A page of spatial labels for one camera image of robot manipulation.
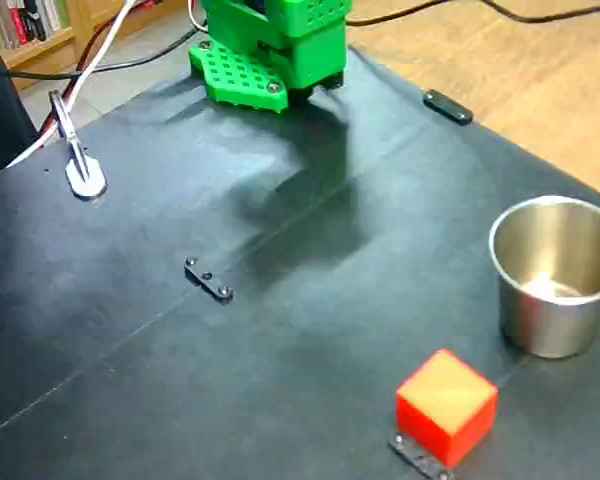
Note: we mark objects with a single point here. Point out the red cube block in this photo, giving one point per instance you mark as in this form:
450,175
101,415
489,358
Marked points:
445,400

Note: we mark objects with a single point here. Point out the silver metal clamp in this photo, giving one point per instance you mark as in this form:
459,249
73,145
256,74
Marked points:
82,175

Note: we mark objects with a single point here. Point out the stainless steel cup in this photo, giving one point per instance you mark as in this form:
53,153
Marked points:
545,325

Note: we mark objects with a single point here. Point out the wooden bookshelf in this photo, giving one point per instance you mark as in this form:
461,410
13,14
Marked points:
82,20

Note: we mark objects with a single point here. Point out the black rounded object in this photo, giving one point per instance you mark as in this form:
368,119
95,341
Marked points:
0,115

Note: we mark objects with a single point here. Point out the row of books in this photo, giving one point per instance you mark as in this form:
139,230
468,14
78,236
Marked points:
25,22

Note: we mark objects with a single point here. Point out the black screwed joining bracket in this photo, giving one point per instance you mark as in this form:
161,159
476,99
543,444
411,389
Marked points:
447,107
420,459
207,277

